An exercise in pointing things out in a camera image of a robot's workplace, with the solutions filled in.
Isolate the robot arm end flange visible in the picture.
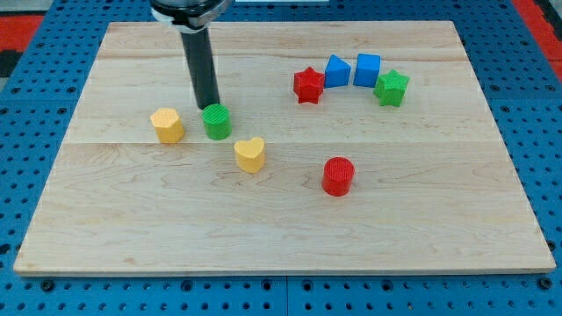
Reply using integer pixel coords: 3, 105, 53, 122
149, 0, 233, 33

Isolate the yellow hexagon block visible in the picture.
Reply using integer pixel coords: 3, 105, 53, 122
149, 108, 185, 143

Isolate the yellow heart block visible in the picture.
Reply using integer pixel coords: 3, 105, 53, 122
234, 137, 266, 173

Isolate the red cylinder block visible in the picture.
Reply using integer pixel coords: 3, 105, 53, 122
321, 156, 355, 197

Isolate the light wooden board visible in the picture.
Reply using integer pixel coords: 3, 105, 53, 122
13, 21, 556, 277

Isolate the green cylinder block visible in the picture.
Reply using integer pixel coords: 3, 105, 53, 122
202, 104, 232, 140

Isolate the red star block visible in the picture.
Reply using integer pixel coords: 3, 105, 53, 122
293, 67, 325, 104

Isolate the blue triangle block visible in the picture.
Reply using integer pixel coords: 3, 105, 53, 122
324, 54, 351, 88

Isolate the blue cube block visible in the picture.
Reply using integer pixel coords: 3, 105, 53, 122
353, 54, 382, 88

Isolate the green star block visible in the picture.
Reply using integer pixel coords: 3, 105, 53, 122
373, 69, 410, 107

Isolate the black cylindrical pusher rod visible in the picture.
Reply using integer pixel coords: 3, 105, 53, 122
181, 28, 220, 110

